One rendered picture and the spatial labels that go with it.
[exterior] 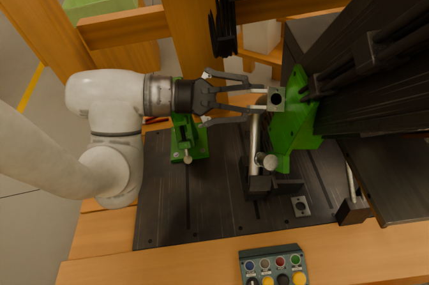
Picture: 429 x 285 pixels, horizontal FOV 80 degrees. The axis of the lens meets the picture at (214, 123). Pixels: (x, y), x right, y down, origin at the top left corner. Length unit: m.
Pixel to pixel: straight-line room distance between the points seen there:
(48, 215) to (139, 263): 1.51
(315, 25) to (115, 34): 0.59
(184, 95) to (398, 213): 0.45
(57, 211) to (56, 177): 1.84
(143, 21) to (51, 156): 0.61
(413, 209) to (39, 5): 0.93
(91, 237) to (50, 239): 1.25
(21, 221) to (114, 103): 1.90
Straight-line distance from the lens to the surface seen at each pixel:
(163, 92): 0.52
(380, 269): 0.78
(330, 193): 0.81
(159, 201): 0.82
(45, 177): 0.36
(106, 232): 0.88
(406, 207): 0.58
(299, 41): 0.70
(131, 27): 0.89
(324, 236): 0.76
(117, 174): 0.51
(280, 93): 0.59
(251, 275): 0.68
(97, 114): 0.54
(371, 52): 0.28
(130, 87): 0.52
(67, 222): 2.12
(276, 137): 0.64
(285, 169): 0.60
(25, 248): 2.23
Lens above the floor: 1.61
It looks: 49 degrees down
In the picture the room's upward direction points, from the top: 12 degrees counter-clockwise
